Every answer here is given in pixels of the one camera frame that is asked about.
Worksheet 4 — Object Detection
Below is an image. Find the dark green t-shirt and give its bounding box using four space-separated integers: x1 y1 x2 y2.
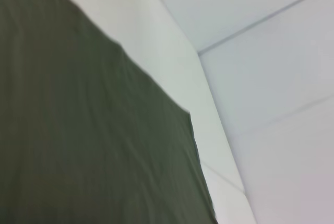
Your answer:
0 0 220 224

